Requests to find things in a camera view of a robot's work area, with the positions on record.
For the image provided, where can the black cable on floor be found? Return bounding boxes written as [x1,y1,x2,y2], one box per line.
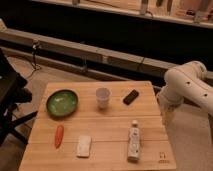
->
[8,40,43,80]

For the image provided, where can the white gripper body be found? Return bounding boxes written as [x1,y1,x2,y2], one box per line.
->
[157,97,180,125]

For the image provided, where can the wooden folding table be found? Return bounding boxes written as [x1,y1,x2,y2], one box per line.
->
[19,81,176,171]

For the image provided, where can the black rectangular block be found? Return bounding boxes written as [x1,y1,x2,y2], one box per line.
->
[123,90,139,105]

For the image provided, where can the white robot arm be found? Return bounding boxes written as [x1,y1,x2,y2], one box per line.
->
[156,61,213,124]

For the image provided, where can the green ceramic bowl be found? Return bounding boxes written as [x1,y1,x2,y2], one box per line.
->
[46,89,78,118]

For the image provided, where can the orange carrot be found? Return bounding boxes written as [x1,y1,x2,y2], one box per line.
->
[54,125,64,148]

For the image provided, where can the black chair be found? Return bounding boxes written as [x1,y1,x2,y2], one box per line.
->
[0,48,37,146]

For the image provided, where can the white sponge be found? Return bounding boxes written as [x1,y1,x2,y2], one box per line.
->
[77,135,92,158]

